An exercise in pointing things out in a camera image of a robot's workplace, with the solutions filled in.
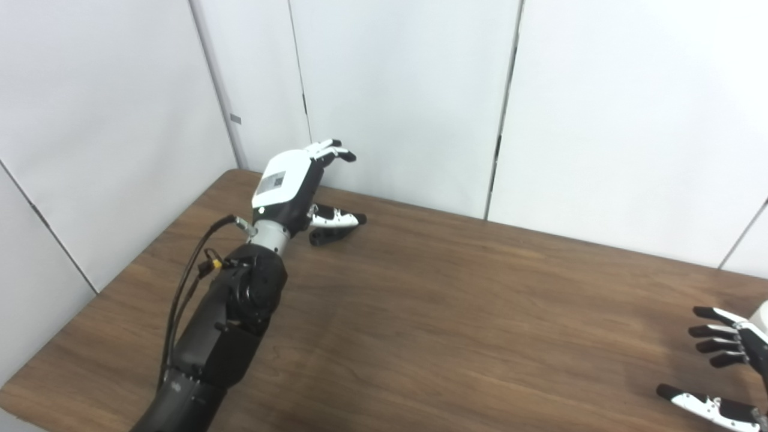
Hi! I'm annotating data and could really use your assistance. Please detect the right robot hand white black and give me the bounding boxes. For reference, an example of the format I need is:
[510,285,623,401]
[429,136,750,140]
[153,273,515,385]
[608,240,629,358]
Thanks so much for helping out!
[656,306,768,432]

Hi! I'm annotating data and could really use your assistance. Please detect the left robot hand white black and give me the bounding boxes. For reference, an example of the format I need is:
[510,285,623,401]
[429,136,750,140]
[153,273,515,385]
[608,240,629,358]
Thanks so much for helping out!
[251,139,367,238]

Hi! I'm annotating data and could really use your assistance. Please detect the black holder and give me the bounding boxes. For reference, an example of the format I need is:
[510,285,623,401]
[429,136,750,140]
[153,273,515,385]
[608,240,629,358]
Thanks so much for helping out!
[308,226,356,247]

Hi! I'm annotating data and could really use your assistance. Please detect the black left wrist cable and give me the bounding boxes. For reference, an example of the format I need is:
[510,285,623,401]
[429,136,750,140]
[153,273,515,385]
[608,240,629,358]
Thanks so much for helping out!
[157,215,259,392]

